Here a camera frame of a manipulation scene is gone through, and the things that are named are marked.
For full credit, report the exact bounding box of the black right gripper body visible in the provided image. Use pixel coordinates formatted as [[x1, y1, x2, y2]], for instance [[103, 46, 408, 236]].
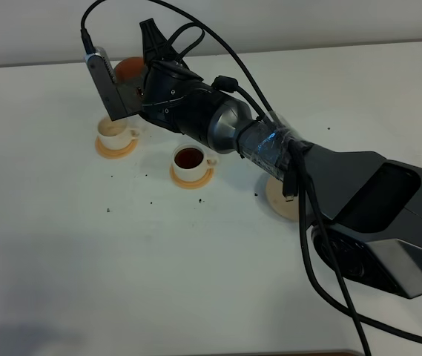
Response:
[[139, 60, 229, 146]]

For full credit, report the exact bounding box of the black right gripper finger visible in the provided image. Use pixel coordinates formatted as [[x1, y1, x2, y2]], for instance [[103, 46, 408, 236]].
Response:
[[139, 20, 178, 66]]

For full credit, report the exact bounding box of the brown clay teapot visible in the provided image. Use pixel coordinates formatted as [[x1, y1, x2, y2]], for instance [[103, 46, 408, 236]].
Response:
[[114, 56, 147, 100]]

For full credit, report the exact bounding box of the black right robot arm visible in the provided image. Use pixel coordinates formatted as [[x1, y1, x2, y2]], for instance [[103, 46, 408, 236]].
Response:
[[140, 19, 422, 299]]

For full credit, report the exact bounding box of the beige teapot saucer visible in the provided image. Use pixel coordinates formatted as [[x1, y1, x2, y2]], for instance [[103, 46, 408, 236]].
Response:
[[265, 177, 299, 222]]

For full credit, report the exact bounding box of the white teacup middle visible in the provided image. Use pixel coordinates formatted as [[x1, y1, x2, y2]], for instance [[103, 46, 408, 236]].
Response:
[[171, 144, 219, 182]]

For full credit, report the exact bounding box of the white teacup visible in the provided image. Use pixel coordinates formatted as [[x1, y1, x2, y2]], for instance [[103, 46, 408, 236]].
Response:
[[97, 116, 141, 151], [171, 144, 219, 182]]

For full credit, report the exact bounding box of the white teacup far left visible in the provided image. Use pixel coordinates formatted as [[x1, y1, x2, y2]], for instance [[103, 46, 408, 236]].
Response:
[[97, 116, 141, 151]]

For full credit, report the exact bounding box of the orange coaster far left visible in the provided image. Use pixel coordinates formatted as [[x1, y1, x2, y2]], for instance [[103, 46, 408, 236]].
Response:
[[95, 137, 139, 159]]

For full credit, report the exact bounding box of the orange coaster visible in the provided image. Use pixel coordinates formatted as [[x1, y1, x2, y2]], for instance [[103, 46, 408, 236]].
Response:
[[169, 166, 214, 190], [95, 137, 139, 159]]

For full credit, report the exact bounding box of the orange coaster middle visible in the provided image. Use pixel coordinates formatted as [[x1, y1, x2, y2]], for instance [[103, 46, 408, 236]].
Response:
[[169, 166, 214, 190]]

